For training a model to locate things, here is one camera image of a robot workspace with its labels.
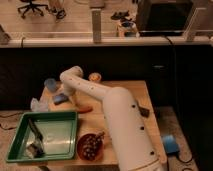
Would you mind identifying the blue foot pedal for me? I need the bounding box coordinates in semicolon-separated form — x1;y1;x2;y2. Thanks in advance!
162;135;180;155

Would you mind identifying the black rectangular block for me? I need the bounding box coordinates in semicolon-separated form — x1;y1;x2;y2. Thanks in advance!
139;107;150;118

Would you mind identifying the black spatula in tray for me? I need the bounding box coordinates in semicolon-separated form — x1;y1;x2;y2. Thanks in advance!
26;119;45;158

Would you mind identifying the green plastic tray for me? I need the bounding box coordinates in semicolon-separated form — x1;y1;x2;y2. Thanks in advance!
6;111;78;163

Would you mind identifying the blue sponge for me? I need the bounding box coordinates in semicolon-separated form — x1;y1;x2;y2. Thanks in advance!
53;93;68;105

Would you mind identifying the blue plastic cup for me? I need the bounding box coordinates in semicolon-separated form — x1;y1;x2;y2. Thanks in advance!
44;78;57;93

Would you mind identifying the red bowl of grapes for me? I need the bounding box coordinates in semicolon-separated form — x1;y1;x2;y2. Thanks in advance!
77;132;105;162

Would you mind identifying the black office chair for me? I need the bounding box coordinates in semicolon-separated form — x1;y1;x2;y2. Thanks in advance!
17;0;49;18

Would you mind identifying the black monitor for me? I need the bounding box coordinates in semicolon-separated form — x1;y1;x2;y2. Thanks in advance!
136;0;193;36

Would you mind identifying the orange-filled small cup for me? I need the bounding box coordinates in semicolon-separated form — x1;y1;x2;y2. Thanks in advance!
89;73;102;83

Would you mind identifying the orange carrot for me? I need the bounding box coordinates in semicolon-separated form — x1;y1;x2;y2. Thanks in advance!
76;106;93;114

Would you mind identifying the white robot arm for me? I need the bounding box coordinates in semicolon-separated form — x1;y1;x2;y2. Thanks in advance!
60;66;165;171

